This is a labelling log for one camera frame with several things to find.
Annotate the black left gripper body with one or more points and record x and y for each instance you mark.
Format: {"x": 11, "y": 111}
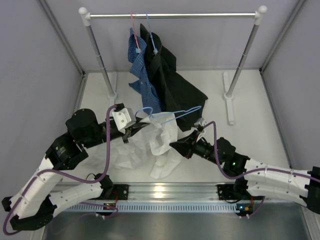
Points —
{"x": 127, "y": 132}

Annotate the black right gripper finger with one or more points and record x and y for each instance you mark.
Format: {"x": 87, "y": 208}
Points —
{"x": 183, "y": 148}
{"x": 187, "y": 141}

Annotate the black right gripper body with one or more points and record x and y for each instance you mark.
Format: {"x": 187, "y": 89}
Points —
{"x": 201, "y": 148}

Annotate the white shirt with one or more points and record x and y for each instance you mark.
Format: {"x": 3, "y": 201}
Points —
{"x": 150, "y": 145}

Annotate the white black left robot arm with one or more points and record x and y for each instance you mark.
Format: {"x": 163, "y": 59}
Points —
{"x": 52, "y": 189}

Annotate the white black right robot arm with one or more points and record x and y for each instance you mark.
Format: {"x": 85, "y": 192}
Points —
{"x": 252, "y": 177}

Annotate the dark striped shirt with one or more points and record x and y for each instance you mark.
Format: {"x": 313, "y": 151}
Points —
{"x": 174, "y": 91}

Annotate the light blue hanger under dark shirt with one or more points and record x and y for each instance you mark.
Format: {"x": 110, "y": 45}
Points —
{"x": 150, "y": 42}

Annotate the blue checkered shirt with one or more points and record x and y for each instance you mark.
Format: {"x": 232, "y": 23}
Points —
{"x": 138, "y": 68}

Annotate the white clothes rack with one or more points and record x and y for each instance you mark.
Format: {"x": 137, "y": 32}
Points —
{"x": 229, "y": 85}

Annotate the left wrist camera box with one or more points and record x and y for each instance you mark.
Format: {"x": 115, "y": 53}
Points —
{"x": 124, "y": 117}

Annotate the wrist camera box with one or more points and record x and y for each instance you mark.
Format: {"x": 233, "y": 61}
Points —
{"x": 200, "y": 126}
{"x": 124, "y": 117}

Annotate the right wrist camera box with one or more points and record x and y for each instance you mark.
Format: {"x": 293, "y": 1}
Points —
{"x": 200, "y": 126}

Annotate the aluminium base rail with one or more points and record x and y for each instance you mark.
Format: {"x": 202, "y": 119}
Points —
{"x": 208, "y": 191}

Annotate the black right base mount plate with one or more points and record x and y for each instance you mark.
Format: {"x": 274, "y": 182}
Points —
{"x": 226, "y": 192}

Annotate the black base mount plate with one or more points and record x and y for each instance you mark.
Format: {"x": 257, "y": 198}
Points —
{"x": 226, "y": 192}
{"x": 120, "y": 192}

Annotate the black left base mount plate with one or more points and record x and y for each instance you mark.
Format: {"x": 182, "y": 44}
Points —
{"x": 120, "y": 192}

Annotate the grey aluminium frame profile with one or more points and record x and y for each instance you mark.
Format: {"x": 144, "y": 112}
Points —
{"x": 67, "y": 47}

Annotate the white slotted cable duct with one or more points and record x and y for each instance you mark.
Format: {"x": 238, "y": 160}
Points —
{"x": 181, "y": 207}

